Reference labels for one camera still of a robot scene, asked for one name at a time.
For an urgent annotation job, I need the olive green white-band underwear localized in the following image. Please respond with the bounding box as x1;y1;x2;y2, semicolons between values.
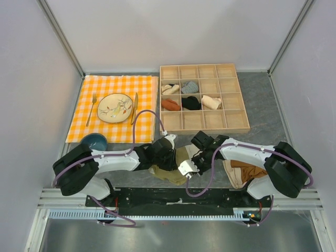
148;145;202;186

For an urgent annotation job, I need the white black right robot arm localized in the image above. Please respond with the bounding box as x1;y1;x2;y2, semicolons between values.
191;131;313;207

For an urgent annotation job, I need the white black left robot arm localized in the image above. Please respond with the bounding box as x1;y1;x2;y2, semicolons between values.
52;134;177;206

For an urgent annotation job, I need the beige cream underwear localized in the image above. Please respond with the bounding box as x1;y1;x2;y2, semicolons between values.
223;160;246;189

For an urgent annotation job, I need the brown orange underwear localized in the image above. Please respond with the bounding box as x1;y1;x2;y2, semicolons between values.
230;160;267;184

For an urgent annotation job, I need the rolled rust orange underwear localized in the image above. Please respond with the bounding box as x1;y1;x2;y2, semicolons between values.
161;98;181;111

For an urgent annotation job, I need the rolled cream underwear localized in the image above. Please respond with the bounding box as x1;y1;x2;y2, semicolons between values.
202;95;222;110

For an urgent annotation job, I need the rolled beige black underwear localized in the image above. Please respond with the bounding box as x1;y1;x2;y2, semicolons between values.
161;84;180;95

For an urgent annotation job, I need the rolled grey striped underwear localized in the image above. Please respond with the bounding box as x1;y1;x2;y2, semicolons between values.
181;81;199;94

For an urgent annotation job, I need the gold knife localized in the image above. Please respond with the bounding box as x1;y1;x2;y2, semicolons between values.
131;93;139;125

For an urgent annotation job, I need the wooden compartment organizer box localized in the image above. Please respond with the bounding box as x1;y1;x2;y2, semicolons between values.
160;63;250;134

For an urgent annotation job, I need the blue ceramic bowl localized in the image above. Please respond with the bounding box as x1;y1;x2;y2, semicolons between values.
80;133;108;151

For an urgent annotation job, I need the floral ceramic plate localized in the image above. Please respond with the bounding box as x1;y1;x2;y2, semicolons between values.
97;93;133;123

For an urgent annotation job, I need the orange white checkered tablecloth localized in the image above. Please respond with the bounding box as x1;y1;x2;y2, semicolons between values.
66;75;159;143

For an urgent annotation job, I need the gold fork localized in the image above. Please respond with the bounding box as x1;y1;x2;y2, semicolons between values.
86;93;97;127

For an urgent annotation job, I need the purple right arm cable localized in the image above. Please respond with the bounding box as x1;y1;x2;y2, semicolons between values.
185;143;315;228

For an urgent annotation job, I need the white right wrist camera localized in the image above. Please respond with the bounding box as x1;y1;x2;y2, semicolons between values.
178;160;199;179

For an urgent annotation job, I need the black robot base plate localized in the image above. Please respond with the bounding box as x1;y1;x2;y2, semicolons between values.
100;187;271;216

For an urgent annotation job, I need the grey slotted cable duct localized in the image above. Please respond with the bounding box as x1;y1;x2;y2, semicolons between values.
48;209;261;221

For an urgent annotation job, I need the right aluminium frame post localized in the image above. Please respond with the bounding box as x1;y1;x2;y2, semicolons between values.
267;0;315;77

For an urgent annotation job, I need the aluminium frame post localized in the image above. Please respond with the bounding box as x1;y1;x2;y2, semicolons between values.
267;0;315;77
37;0;86;79

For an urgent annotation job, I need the left aluminium frame post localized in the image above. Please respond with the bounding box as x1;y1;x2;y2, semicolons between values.
37;0;86;79

